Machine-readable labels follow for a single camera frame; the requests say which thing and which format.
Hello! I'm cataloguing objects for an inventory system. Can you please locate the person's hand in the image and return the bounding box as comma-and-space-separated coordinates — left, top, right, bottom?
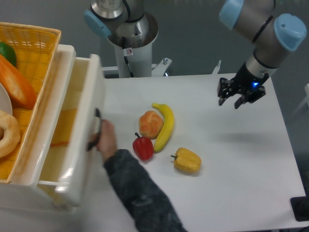
96, 119, 117, 162

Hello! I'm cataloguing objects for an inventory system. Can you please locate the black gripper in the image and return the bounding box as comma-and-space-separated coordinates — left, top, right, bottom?
217, 63, 269, 109

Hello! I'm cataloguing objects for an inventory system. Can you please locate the red bell pepper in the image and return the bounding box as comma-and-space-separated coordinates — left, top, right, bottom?
132, 132, 154, 161

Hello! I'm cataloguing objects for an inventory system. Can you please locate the yellow woven basket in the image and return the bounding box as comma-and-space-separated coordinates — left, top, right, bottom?
0, 22, 61, 184

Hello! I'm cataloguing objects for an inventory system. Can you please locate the grey plate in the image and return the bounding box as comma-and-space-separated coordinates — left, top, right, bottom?
0, 84, 13, 115

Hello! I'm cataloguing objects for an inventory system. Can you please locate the green vegetable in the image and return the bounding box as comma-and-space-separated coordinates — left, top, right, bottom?
0, 42, 17, 67

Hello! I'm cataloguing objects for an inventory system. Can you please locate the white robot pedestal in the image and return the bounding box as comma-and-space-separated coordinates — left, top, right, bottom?
109, 12, 172, 78

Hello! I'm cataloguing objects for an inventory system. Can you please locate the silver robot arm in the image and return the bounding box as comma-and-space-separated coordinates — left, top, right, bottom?
84, 0, 307, 108

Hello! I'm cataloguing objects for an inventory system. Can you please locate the dark sleeved forearm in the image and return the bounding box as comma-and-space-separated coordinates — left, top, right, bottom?
103, 149, 186, 232

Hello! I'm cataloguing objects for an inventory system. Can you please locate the toast slice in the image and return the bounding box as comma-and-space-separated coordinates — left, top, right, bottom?
50, 109, 77, 147

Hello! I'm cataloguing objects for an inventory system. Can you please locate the white top drawer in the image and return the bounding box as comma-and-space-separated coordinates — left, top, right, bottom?
38, 54, 105, 211

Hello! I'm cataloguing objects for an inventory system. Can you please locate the black device at edge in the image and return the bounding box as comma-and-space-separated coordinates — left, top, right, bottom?
290, 196, 309, 222

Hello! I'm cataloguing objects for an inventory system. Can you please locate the white drawer cabinet frame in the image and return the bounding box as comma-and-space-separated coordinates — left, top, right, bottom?
0, 44, 76, 211

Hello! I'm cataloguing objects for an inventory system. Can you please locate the yellow bell pepper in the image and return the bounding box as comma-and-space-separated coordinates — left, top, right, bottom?
171, 147, 202, 173

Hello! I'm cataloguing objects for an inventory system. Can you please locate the beige donut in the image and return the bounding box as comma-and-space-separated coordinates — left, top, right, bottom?
0, 110, 20, 158

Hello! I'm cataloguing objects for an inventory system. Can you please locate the orange baguette loaf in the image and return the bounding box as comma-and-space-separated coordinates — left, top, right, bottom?
0, 55, 37, 110

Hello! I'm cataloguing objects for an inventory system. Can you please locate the orange bread roll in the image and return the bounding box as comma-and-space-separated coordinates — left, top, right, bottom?
139, 111, 164, 140

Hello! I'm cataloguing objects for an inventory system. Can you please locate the yellow banana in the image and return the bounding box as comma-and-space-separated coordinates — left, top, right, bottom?
152, 102, 175, 153

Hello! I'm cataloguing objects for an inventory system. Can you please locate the black drawer handle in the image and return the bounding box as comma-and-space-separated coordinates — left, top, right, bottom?
87, 108, 102, 151

